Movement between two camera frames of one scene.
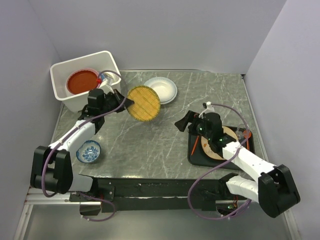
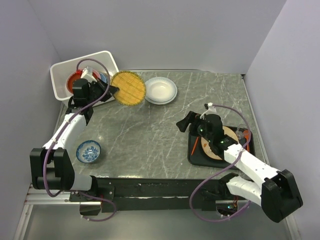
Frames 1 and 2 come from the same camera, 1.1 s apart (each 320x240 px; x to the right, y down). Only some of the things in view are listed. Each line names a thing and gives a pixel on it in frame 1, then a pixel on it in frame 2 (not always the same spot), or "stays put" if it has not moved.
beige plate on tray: [207, 148] stays put
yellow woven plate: [147, 103] to [132, 88]
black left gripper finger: [127, 102] to [110, 91]
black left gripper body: [111, 100] to [97, 91]
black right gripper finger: [181, 124] stays put
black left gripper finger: [118, 95] to [102, 83]
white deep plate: [166, 88] stays put
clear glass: [240, 130] stays put
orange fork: [196, 141] stays put
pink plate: [67, 84] to [96, 74]
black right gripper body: [198, 126] stays put
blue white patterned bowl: [89, 152] stays put
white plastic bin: [103, 62] stays put
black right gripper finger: [193, 115] stays put
